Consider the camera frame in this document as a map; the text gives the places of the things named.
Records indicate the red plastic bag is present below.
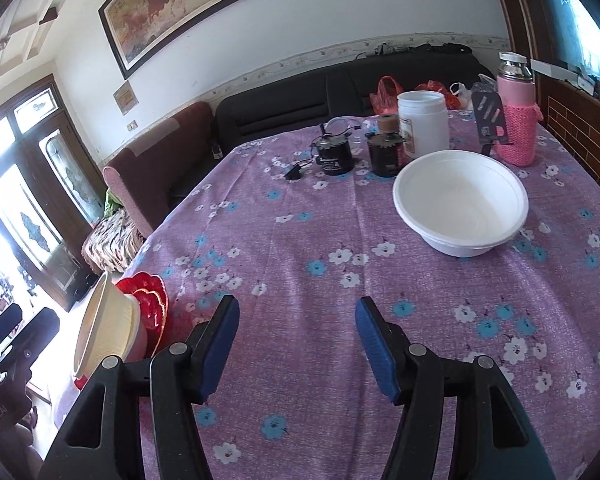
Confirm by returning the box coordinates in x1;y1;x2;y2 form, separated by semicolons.
369;75;456;115

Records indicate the large red scalloped plate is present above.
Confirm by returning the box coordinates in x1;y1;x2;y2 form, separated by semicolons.
73;271;169;389

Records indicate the small black power adapter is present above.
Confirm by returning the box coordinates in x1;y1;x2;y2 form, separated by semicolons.
284;164;303;181

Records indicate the green cloth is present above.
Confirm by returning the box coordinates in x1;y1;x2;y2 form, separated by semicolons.
102;188;123;218

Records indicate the maroon armchair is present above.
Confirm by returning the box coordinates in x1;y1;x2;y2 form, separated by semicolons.
102;102;218;237

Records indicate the clear plastic bag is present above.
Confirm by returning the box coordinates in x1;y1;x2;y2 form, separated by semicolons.
449;74;498;110

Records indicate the small red gold-rimmed plate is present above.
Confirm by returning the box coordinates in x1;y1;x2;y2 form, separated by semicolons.
131;288;164;346

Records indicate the white plastic jar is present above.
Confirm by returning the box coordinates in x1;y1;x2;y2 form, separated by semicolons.
398;90;450;159

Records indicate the pink sleeved thermos bottle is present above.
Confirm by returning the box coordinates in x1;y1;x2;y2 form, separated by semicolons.
495;51;543;167

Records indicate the white foam bowl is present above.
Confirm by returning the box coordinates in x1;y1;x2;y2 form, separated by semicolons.
392;150;529;258

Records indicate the wooden glass door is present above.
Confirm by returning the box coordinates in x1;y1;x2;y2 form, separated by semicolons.
0;76;105;310

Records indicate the black motor with label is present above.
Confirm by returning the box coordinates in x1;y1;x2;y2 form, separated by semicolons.
311;124;354;177

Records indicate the black leather sofa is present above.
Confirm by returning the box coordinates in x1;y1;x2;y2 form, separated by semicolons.
165;49;496;196

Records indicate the purple floral tablecloth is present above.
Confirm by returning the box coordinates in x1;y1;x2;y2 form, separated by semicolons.
129;127;600;479

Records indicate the small framed wall plaque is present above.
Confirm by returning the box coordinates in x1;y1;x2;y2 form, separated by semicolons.
114;80;138;115

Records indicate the brown patterned blanket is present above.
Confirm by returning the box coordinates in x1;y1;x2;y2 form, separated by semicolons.
81;208;145;275

